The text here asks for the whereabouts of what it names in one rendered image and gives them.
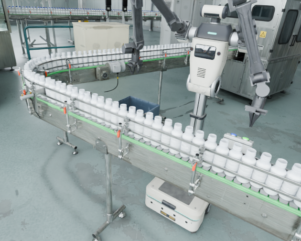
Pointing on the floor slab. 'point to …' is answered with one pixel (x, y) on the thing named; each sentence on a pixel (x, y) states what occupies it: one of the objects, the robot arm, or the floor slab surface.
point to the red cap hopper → (39, 36)
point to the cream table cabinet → (100, 36)
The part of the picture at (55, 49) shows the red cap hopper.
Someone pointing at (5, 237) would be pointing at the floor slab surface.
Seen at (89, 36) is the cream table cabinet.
